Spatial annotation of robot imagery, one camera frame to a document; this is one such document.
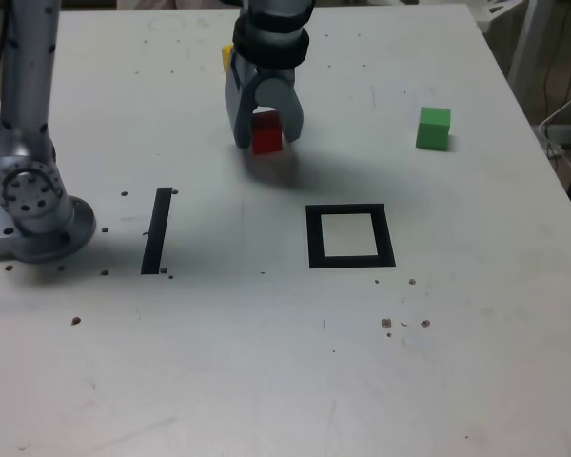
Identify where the white cable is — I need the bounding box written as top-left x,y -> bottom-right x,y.
536,81 -> 571,178

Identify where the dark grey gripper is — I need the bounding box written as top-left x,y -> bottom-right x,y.
224,50 -> 306,149

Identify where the white chair base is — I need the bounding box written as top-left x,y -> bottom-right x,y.
475,0 -> 525,32

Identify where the black tape square outline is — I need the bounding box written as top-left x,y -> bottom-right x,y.
305,203 -> 398,269

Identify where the white stand leg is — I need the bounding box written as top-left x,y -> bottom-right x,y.
505,0 -> 556,85

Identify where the black tape strip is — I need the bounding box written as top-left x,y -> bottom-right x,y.
140,187 -> 174,276

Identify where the green cube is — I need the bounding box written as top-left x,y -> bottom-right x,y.
414,106 -> 453,152

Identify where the red cube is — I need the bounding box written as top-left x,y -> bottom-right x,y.
250,109 -> 285,156

